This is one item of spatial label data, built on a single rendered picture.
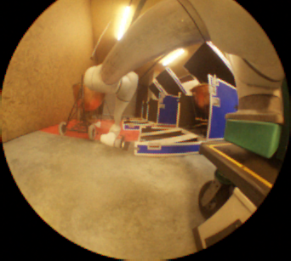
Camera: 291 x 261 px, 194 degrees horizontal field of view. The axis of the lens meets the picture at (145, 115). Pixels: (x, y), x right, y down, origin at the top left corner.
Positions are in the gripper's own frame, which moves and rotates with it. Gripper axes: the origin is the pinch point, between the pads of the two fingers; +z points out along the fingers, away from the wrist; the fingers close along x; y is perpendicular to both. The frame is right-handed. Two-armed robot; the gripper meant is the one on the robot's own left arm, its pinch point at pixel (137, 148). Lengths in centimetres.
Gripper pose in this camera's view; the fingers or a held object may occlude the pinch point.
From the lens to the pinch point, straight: 84.3
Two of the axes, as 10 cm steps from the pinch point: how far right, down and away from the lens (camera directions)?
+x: 0.2, 0.3, -10.0
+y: -2.3, 9.7, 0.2
